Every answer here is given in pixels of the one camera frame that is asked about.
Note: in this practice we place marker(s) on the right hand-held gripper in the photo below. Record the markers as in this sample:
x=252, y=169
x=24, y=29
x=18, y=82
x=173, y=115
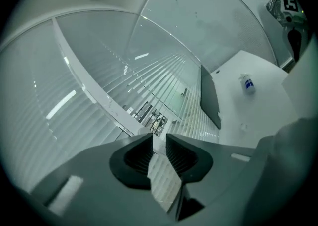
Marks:
x=290, y=4

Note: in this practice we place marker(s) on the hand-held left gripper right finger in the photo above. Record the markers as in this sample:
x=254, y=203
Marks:
x=198, y=160

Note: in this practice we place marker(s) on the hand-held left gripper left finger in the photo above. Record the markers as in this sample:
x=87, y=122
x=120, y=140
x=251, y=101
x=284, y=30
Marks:
x=99, y=165

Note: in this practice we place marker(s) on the dark desk divider panel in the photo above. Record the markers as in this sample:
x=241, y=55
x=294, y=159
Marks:
x=210, y=96

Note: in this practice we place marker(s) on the blue label spray bottle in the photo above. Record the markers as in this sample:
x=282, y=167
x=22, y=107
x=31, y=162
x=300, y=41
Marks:
x=248, y=84

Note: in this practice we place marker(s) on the small white plastic cap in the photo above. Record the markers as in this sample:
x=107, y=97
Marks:
x=83, y=87

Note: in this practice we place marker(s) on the white window frame post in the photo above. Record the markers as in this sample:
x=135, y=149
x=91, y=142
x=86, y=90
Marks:
x=99, y=91

